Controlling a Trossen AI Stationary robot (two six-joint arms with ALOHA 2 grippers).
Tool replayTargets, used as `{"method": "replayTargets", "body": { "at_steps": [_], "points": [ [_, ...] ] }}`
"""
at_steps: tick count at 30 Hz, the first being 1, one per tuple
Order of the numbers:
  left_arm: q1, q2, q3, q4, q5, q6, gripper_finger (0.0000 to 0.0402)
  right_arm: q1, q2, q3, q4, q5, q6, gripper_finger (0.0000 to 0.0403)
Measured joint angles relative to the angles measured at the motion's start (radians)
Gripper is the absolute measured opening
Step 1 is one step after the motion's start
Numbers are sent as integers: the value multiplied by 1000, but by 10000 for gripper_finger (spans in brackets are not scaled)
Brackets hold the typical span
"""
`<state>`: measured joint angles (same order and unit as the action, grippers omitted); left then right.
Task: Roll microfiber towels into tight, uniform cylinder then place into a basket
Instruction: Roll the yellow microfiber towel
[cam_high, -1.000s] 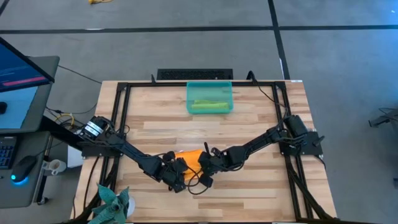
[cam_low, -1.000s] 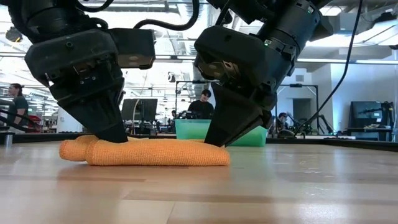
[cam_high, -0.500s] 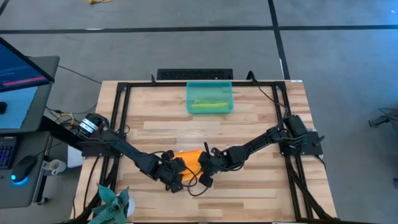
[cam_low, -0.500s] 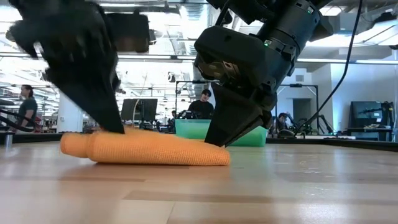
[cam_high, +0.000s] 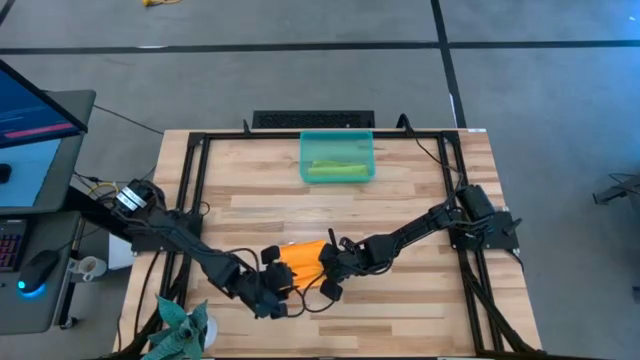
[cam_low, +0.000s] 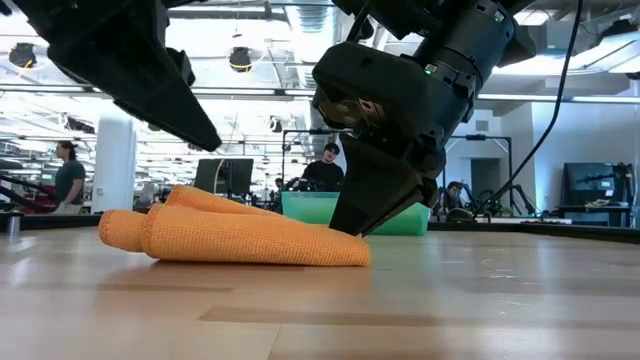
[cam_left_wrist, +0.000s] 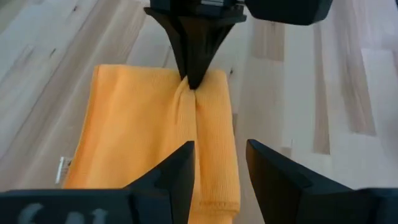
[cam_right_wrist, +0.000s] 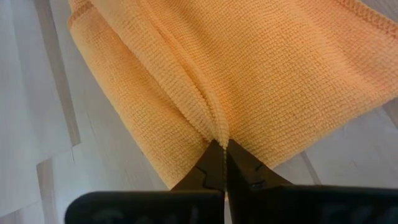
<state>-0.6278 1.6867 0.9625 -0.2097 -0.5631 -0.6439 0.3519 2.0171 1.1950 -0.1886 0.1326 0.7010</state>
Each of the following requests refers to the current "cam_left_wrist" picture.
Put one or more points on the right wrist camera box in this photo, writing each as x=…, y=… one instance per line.
x=289, y=11

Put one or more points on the orange microfiber towel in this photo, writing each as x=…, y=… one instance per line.
x=140, y=130

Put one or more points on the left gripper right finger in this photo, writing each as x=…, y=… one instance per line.
x=280, y=193

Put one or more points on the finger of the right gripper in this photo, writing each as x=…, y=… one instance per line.
x=175, y=37
x=202, y=46

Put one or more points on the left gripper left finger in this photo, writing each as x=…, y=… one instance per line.
x=168, y=193

